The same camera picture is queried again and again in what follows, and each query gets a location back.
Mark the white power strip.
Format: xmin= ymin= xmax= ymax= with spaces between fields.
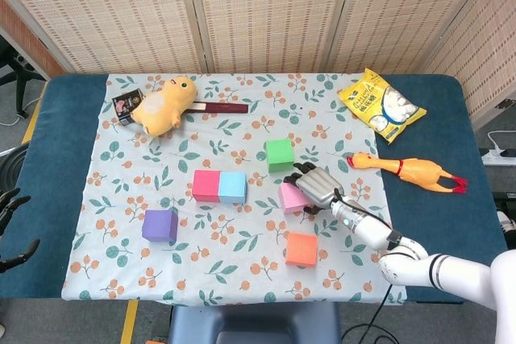
xmin=481 ymin=148 xmax=516 ymax=167

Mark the long dark red box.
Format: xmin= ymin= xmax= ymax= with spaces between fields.
xmin=185 ymin=101 xmax=249 ymax=114

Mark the light blue foam cube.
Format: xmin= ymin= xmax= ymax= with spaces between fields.
xmin=218 ymin=171 xmax=248 ymax=205

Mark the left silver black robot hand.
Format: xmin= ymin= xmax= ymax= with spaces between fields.
xmin=0 ymin=188 xmax=41 ymax=275

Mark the bamboo folding screen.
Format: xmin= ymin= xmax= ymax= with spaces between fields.
xmin=0 ymin=0 xmax=516 ymax=127

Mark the small black printed box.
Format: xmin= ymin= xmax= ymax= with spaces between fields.
xmin=111 ymin=88 xmax=145 ymax=126

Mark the white plug cable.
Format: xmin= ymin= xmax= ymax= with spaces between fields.
xmin=486 ymin=130 xmax=516 ymax=152

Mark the black floor cable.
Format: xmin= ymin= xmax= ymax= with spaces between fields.
xmin=342 ymin=321 xmax=400 ymax=344

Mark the dark blue table cover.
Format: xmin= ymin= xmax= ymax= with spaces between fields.
xmin=0 ymin=73 xmax=508 ymax=305

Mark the black round drum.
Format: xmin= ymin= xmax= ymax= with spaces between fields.
xmin=0 ymin=146 xmax=29 ymax=200

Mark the green foam cube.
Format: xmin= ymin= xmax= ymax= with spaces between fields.
xmin=265 ymin=138 xmax=296 ymax=173

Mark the yellow plush animal toy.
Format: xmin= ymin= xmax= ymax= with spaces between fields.
xmin=130 ymin=76 xmax=198 ymax=138

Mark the floral print tablecloth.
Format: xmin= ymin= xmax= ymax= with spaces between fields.
xmin=60 ymin=73 xmax=407 ymax=307

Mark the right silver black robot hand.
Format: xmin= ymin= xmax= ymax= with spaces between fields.
xmin=283 ymin=161 xmax=346 ymax=216

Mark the black office chair base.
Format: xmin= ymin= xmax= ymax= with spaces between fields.
xmin=0 ymin=44 xmax=49 ymax=118

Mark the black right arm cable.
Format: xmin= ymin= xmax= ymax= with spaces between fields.
xmin=333 ymin=189 xmax=395 ymax=344

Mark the yellow rubber chicken toy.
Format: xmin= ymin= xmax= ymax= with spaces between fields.
xmin=347 ymin=151 xmax=468 ymax=195

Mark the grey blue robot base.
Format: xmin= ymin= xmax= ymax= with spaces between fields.
xmin=167 ymin=302 xmax=342 ymax=344

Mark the hot pink foam cube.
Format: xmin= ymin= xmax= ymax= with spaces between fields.
xmin=191 ymin=169 xmax=222 ymax=203

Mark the orange foam cube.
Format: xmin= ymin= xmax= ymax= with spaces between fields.
xmin=285 ymin=231 xmax=319 ymax=267

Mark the purple foam cube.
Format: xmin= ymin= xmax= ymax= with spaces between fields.
xmin=141 ymin=209 xmax=179 ymax=244

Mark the light pink foam cube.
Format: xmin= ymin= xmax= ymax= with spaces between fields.
xmin=278 ymin=181 xmax=314 ymax=214

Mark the yellow marshmallow bag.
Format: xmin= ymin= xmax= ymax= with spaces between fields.
xmin=337 ymin=68 xmax=427 ymax=146

